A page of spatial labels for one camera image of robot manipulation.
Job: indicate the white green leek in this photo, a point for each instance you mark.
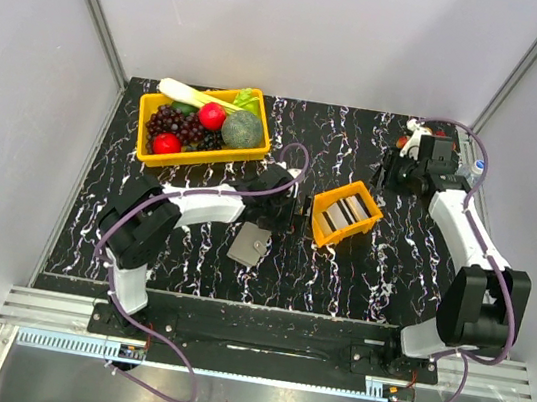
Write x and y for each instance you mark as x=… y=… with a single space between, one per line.
x=183 y=93

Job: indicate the stack of credit cards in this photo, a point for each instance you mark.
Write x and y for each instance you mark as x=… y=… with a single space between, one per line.
x=343 y=213

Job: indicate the green avocado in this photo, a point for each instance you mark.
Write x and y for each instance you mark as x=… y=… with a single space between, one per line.
x=183 y=109

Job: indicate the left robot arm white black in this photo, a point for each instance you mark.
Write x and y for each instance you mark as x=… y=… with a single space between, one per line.
x=135 y=227

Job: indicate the dark grape bunch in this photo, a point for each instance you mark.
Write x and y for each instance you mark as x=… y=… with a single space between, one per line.
x=212 y=141

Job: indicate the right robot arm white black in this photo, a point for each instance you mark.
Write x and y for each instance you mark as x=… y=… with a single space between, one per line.
x=484 y=305

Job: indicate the red pomegranate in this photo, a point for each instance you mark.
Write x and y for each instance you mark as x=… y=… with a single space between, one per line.
x=212 y=116

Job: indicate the red lychee bunch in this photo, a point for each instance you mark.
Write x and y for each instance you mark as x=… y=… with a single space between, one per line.
x=404 y=139

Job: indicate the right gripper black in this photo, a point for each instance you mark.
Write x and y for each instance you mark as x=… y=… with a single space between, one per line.
x=385 y=172

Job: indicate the green melon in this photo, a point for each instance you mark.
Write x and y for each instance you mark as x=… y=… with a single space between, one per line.
x=242 y=129

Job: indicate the red apple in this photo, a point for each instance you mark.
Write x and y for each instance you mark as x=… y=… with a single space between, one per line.
x=166 y=143

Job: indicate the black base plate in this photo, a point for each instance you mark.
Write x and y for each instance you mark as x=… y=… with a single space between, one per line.
x=259 y=343

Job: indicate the large yellow fruit bin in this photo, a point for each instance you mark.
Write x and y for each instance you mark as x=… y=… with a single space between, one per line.
x=149 y=104

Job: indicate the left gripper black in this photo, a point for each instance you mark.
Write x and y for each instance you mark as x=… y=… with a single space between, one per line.
x=301 y=224

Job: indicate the purple grape bunch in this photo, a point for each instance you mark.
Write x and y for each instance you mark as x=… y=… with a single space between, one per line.
x=187 y=128

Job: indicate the clear water bottle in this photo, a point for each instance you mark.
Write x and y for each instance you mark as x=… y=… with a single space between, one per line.
x=472 y=172

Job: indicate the green lettuce leaf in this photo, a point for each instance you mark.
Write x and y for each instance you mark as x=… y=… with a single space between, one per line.
x=246 y=100

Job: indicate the small yellow card bin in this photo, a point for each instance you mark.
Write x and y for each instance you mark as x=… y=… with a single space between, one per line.
x=323 y=200

